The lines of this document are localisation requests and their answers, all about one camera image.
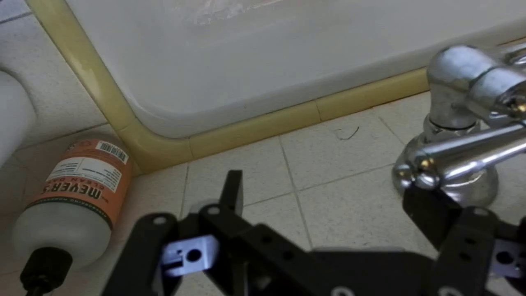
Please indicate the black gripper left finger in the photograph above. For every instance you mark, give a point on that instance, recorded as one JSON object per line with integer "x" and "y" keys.
{"x": 264, "y": 247}

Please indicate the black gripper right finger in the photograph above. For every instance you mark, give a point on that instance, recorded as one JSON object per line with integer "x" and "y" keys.
{"x": 466, "y": 247}

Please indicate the orange label pump bottle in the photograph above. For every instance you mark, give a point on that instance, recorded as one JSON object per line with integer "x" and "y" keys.
{"x": 77, "y": 207}

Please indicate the white sink basin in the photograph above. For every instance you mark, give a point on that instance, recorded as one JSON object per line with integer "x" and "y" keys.
{"x": 302, "y": 54}

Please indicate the chrome wall faucet body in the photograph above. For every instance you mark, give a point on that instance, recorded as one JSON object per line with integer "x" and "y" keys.
{"x": 461, "y": 76}

